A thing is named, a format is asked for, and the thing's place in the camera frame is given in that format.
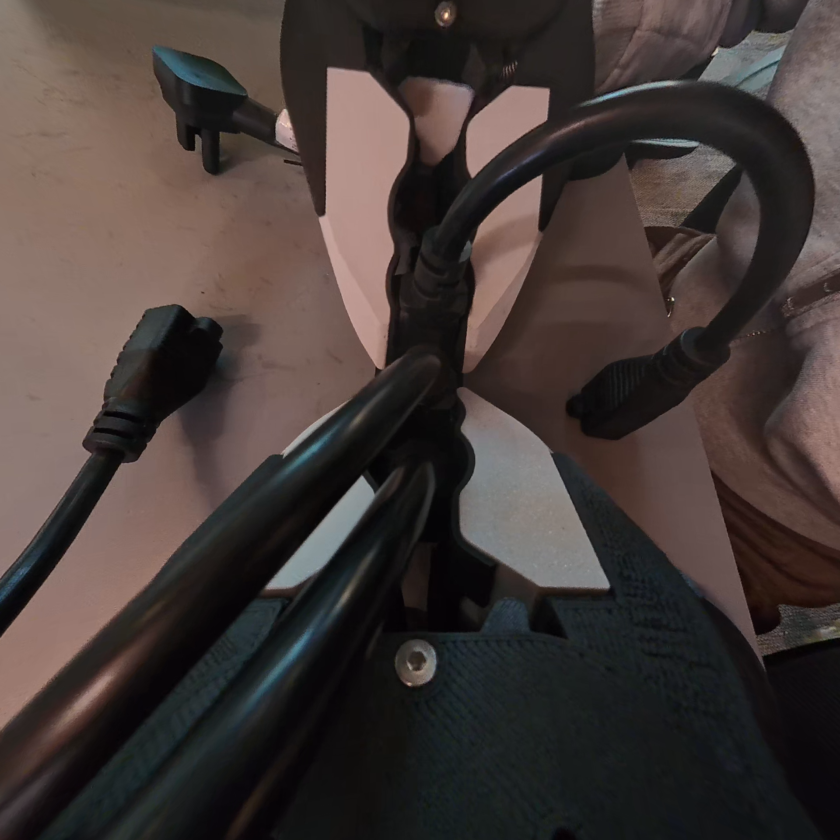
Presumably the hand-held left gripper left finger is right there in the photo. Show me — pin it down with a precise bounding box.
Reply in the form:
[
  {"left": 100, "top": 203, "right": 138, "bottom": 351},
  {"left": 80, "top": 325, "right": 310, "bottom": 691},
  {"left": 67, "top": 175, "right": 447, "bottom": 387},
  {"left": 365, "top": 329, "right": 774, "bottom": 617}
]
[{"left": 259, "top": 416, "right": 408, "bottom": 595}]

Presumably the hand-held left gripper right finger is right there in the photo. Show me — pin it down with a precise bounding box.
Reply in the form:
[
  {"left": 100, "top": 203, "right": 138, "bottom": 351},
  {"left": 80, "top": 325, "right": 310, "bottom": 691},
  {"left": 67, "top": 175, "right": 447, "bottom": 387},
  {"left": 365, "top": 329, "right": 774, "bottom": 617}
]
[{"left": 449, "top": 397, "right": 614, "bottom": 595}]

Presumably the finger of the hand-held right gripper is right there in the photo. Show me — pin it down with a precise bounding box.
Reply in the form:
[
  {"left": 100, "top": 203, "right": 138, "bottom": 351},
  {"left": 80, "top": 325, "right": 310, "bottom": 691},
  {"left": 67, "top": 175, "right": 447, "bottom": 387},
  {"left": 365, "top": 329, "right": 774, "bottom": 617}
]
[
  {"left": 456, "top": 84, "right": 551, "bottom": 370},
  {"left": 320, "top": 66, "right": 424, "bottom": 370}
]

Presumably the black power cord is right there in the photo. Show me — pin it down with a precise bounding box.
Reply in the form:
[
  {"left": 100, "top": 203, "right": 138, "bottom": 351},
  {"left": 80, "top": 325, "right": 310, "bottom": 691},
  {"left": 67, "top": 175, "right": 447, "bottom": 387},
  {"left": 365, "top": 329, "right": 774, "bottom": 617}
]
[
  {"left": 98, "top": 453, "right": 441, "bottom": 840},
  {"left": 0, "top": 344, "right": 460, "bottom": 840},
  {"left": 412, "top": 80, "right": 816, "bottom": 441},
  {"left": 0, "top": 304, "right": 224, "bottom": 637}
]

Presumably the black plug with white label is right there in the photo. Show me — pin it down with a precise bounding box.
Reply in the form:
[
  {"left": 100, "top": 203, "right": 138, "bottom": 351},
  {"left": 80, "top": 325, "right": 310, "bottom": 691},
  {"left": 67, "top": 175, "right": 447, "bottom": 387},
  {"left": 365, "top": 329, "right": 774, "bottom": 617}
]
[{"left": 152, "top": 45, "right": 303, "bottom": 175}]

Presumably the person's zip jacket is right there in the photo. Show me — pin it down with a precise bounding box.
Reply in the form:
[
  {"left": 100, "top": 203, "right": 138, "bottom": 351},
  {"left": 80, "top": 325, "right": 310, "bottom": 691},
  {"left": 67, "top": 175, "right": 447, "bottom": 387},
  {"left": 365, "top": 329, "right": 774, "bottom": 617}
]
[{"left": 646, "top": 0, "right": 840, "bottom": 631}]

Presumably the grey mesh basket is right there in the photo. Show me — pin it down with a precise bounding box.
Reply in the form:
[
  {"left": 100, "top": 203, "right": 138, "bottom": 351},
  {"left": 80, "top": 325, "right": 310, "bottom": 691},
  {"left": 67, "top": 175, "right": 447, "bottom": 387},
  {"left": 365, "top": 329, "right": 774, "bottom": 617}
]
[{"left": 699, "top": 42, "right": 788, "bottom": 89}]

